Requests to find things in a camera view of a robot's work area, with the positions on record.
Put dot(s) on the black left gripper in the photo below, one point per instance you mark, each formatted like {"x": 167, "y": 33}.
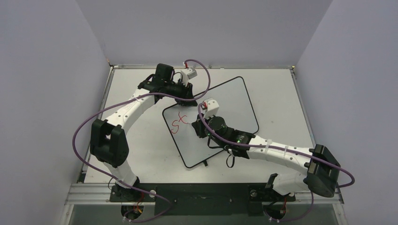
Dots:
{"x": 187, "y": 91}

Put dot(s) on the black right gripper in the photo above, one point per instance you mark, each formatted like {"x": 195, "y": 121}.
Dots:
{"x": 198, "y": 128}

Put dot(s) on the white whiteboard black frame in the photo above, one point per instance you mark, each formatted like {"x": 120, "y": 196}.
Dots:
{"x": 234, "y": 106}

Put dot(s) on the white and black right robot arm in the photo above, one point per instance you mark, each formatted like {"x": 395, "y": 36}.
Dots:
{"x": 316, "y": 169}

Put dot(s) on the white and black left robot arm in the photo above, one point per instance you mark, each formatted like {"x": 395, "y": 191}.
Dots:
{"x": 108, "y": 137}

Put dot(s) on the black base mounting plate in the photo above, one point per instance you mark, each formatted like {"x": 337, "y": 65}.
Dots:
{"x": 198, "y": 199}

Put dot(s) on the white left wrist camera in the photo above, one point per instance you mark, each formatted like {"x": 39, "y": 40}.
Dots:
{"x": 187, "y": 74}

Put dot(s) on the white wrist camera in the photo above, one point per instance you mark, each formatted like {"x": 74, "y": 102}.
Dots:
{"x": 187, "y": 74}
{"x": 209, "y": 107}

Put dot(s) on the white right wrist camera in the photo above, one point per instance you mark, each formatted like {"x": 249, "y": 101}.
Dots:
{"x": 209, "y": 107}

